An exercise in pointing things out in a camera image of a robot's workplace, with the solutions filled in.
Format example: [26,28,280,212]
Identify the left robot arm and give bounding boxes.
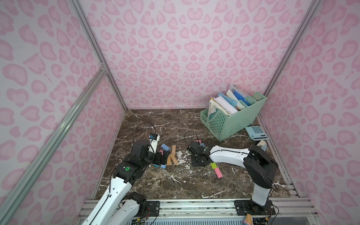
[83,134,160,225]

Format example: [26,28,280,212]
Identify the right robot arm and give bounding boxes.
[187,141,278,207]

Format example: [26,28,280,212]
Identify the wooden block lower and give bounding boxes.
[167,154,171,166]

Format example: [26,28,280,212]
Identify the wooden block diagonal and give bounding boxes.
[170,154,179,166]

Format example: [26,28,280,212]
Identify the green plastic file basket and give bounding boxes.
[200,92,267,142]

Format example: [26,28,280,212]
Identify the white papers stack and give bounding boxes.
[208,96,238,117]

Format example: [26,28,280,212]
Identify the grey calculator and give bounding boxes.
[245,126,269,141]

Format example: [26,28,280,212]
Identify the blue folder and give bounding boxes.
[232,89,251,106]

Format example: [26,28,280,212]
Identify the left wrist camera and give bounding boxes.
[149,133,160,154]

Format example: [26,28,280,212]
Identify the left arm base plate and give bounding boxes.
[119,199,160,218]

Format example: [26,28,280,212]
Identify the wooden box at right wall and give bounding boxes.
[257,140,268,152]

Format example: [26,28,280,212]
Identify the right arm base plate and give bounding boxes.
[234,199,276,216]

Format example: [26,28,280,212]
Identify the front aluminium rail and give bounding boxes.
[78,198,321,225]

